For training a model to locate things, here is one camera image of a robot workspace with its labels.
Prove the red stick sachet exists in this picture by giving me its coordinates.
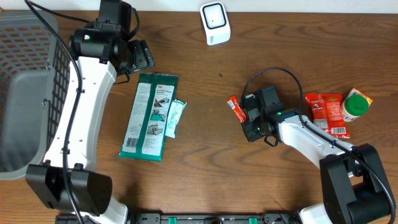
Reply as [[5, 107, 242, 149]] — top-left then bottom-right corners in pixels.
[[227, 95, 247, 123]]

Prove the light green wipes pack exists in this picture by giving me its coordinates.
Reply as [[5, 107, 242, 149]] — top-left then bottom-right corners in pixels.
[[165, 99, 187, 138]]

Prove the red snack bag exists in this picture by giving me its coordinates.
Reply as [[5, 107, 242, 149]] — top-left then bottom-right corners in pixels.
[[305, 93, 350, 139]]

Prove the green lid jar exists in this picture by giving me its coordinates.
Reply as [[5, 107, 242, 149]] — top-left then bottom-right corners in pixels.
[[341, 94, 369, 122]]

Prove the small orange box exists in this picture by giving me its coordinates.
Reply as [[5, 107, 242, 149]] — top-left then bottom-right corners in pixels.
[[348, 88, 373, 106]]

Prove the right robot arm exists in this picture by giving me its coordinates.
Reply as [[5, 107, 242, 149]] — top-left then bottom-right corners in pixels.
[[241, 86, 396, 223]]

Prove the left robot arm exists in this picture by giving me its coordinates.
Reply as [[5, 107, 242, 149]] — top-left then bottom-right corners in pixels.
[[25, 0, 154, 223]]

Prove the white barcode scanner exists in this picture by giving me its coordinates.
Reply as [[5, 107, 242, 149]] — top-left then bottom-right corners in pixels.
[[200, 1, 231, 45]]

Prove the grey plastic mesh basket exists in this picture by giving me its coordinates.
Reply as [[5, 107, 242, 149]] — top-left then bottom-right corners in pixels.
[[1, 11, 70, 180]]

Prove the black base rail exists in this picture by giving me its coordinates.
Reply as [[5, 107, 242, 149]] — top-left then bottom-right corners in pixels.
[[55, 212, 302, 224]]

